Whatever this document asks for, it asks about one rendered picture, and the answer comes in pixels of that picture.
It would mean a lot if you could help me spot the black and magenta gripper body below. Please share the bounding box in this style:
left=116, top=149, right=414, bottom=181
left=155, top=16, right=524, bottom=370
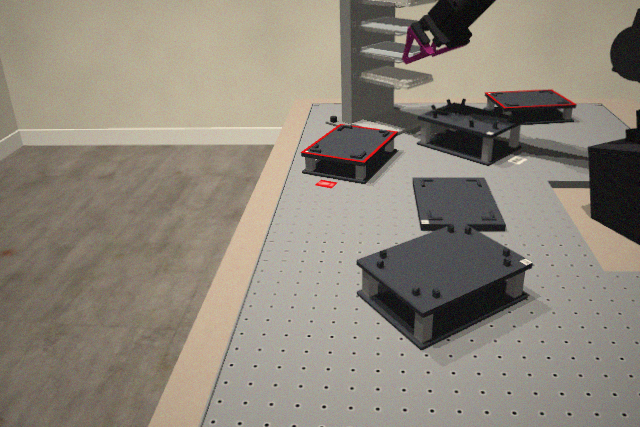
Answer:
left=410, top=0, right=476, bottom=49

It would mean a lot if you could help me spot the white multi-well plate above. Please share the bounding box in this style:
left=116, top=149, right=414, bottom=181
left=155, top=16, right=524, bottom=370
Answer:
left=360, top=66, right=433, bottom=90
left=360, top=41, right=420, bottom=61

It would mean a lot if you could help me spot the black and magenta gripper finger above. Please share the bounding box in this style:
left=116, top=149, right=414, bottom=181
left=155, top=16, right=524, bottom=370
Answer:
left=431, top=42, right=467, bottom=57
left=402, top=26, right=435, bottom=64

